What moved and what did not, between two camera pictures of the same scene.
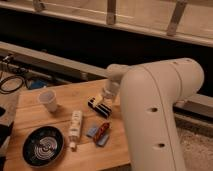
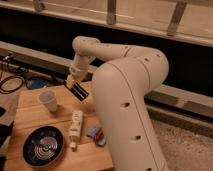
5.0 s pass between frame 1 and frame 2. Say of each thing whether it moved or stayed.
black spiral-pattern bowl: stayed
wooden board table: stayed
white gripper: moved
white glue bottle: stayed
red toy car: stayed
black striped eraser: moved
